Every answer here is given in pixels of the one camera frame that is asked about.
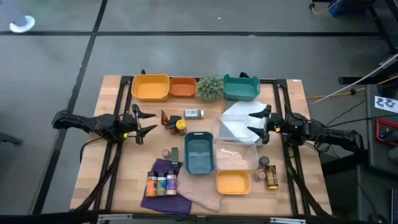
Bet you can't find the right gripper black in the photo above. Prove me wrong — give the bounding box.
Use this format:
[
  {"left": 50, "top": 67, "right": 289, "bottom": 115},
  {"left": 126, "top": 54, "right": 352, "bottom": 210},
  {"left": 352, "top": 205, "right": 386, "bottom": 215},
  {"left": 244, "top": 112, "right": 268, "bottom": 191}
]
[{"left": 247, "top": 104, "right": 284, "bottom": 146}]

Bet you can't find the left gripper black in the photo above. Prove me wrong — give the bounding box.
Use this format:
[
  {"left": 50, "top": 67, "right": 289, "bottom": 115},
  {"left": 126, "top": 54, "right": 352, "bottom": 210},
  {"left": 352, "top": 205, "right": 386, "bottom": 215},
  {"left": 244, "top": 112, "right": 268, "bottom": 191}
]
[{"left": 119, "top": 104, "right": 158, "bottom": 146}]

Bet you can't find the yellow-lid spice jar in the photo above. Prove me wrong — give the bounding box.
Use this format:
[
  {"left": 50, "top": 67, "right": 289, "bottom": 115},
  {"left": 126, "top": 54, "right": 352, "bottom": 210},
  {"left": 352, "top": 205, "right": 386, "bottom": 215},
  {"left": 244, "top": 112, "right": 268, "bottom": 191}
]
[{"left": 175, "top": 119, "right": 188, "bottom": 136}]

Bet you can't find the white-lid spice jar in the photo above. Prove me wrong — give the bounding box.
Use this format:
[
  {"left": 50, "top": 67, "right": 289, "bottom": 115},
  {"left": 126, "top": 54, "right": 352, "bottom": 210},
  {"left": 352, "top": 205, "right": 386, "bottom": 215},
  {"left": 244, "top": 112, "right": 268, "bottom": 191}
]
[{"left": 183, "top": 108, "right": 205, "bottom": 121}]

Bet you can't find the brown label yellow-cap bottle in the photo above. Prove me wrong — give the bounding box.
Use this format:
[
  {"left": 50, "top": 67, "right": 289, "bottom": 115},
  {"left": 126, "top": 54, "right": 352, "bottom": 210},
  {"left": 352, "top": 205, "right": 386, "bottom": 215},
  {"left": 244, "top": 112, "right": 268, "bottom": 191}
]
[{"left": 264, "top": 164, "right": 280, "bottom": 191}]

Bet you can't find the teal label spice bottle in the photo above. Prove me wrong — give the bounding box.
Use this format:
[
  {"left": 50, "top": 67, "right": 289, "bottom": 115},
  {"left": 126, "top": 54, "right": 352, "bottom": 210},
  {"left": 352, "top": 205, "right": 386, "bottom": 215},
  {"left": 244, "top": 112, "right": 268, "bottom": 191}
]
[{"left": 155, "top": 172, "right": 168, "bottom": 197}]

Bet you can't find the purple label spice bottle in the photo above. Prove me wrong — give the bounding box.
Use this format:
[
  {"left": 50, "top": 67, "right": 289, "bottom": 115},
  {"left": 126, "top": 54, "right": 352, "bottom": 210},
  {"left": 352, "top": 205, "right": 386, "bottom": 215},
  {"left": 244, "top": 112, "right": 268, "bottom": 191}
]
[{"left": 165, "top": 169, "right": 178, "bottom": 197}]

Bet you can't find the large yellow plastic bin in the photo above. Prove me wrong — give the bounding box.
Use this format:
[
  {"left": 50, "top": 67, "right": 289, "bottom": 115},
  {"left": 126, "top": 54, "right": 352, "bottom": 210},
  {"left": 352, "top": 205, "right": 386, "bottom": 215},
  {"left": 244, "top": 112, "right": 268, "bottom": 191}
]
[{"left": 131, "top": 73, "right": 170, "bottom": 102}]

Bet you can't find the light teal plastic bin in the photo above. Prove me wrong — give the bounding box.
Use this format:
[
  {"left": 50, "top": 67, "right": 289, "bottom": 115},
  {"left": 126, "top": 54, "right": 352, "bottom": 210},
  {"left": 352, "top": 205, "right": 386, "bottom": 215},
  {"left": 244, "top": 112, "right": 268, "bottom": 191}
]
[{"left": 223, "top": 73, "right": 261, "bottom": 102}]

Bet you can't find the shallow clear plastic container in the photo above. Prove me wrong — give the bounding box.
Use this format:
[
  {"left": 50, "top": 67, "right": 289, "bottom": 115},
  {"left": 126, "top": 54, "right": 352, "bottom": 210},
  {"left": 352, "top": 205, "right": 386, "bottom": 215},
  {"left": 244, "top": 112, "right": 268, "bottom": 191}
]
[{"left": 212, "top": 113, "right": 250, "bottom": 141}]

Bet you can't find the orange plastic bin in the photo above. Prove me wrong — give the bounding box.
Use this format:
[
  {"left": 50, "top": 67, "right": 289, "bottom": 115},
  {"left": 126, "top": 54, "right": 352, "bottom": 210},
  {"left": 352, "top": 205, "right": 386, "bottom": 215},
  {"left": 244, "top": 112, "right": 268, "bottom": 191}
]
[{"left": 169, "top": 77, "right": 198, "bottom": 98}]

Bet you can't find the green succulent in grey pot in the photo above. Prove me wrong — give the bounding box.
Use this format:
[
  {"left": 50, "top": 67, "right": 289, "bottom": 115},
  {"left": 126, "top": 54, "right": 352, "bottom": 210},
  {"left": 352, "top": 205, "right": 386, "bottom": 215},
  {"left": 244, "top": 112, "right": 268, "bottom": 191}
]
[{"left": 196, "top": 75, "right": 225, "bottom": 101}]

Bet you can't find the small yellow plastic bin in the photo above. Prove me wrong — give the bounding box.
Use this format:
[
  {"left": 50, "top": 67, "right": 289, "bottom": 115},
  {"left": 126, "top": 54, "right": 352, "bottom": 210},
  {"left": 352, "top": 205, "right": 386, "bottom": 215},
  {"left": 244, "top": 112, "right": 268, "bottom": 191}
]
[{"left": 216, "top": 169, "right": 252, "bottom": 196}]

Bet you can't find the purple cloth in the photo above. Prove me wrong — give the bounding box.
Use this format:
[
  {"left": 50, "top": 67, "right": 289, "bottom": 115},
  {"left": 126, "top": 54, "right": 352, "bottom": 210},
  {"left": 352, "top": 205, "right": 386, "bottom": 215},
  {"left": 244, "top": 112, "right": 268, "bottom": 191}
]
[{"left": 139, "top": 157, "right": 193, "bottom": 216}]

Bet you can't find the beige cloth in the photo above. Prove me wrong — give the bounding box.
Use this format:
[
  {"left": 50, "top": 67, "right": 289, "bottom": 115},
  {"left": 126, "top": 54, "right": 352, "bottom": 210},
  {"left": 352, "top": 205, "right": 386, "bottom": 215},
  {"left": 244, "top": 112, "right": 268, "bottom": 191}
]
[{"left": 176, "top": 166, "right": 224, "bottom": 213}]

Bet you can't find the silver mounting bar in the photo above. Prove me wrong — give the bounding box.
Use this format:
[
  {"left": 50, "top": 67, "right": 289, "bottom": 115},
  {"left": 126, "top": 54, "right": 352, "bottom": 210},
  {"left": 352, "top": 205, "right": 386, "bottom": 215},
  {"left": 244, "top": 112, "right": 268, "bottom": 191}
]
[{"left": 96, "top": 213, "right": 307, "bottom": 224}]

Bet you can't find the red-edged black case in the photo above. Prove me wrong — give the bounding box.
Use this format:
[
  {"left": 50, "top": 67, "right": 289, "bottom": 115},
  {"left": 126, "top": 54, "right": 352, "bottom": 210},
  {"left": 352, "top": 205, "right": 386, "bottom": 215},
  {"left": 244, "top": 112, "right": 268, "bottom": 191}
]
[{"left": 374, "top": 118, "right": 398, "bottom": 147}]

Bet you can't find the white tube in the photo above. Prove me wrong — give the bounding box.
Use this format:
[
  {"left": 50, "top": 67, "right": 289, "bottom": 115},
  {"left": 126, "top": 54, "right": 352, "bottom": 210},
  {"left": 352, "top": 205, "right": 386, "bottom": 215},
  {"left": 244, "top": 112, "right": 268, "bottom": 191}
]
[{"left": 310, "top": 53, "right": 398, "bottom": 105}]

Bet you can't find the white printed sheet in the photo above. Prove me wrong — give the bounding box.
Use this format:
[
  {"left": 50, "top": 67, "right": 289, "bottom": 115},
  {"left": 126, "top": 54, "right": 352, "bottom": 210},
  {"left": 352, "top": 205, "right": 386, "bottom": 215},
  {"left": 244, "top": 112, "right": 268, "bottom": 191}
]
[{"left": 374, "top": 95, "right": 398, "bottom": 114}]

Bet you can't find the dark grey furniture foot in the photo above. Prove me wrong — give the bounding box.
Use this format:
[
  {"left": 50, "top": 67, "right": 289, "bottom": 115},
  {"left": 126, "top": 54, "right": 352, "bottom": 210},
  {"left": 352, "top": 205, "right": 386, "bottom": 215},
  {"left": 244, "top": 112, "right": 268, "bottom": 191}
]
[{"left": 0, "top": 131, "right": 24, "bottom": 146}]

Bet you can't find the blue box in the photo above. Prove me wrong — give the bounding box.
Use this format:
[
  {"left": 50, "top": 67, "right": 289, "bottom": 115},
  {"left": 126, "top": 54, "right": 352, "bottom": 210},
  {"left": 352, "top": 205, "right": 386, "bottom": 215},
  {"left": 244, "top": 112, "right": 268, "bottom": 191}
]
[{"left": 328, "top": 0, "right": 368, "bottom": 17}]

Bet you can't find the white round stand base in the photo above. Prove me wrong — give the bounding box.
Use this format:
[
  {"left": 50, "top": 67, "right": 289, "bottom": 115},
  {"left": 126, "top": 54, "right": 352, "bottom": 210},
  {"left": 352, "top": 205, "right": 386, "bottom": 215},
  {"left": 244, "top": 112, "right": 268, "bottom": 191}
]
[{"left": 9, "top": 15, "right": 36, "bottom": 34}]

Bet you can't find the clear plastic bin with handles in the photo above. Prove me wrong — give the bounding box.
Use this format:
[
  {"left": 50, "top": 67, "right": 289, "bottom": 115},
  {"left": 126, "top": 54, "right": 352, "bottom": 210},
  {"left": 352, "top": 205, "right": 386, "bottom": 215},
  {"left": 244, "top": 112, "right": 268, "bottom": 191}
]
[{"left": 213, "top": 139, "right": 259, "bottom": 171}]

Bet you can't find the black aluminium table frame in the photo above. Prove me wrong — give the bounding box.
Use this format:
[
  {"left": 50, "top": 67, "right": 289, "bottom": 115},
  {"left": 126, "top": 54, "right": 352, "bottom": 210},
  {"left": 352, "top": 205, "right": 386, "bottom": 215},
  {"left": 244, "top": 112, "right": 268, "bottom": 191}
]
[{"left": 70, "top": 74, "right": 333, "bottom": 218}]

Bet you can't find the dark teal handled bin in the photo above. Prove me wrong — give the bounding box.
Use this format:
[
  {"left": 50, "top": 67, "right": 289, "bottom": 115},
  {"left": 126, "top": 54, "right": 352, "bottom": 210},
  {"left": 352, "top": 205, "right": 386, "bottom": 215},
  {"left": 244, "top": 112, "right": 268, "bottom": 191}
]
[{"left": 183, "top": 131, "right": 216, "bottom": 175}]

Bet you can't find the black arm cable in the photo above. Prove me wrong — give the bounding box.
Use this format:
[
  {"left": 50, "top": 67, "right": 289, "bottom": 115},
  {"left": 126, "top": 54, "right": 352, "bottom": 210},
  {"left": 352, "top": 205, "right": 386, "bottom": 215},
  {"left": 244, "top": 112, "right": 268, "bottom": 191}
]
[{"left": 79, "top": 136, "right": 105, "bottom": 164}]

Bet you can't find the yellow cable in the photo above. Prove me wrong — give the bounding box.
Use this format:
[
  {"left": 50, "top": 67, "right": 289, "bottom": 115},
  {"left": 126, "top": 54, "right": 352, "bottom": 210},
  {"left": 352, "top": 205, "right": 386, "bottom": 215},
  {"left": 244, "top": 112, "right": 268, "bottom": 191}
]
[
  {"left": 306, "top": 75, "right": 398, "bottom": 100},
  {"left": 310, "top": 0, "right": 343, "bottom": 15}
]

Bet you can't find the thin black cable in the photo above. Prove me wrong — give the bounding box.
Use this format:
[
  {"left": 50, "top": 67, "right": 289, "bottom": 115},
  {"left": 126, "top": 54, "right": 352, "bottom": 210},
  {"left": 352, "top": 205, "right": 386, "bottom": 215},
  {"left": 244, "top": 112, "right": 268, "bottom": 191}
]
[{"left": 325, "top": 99, "right": 367, "bottom": 126}]

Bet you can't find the black stand frame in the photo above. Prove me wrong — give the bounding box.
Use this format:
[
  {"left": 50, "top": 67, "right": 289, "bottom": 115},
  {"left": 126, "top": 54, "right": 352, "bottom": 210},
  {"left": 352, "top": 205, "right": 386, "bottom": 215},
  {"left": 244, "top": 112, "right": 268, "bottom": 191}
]
[{"left": 338, "top": 0, "right": 398, "bottom": 85}]

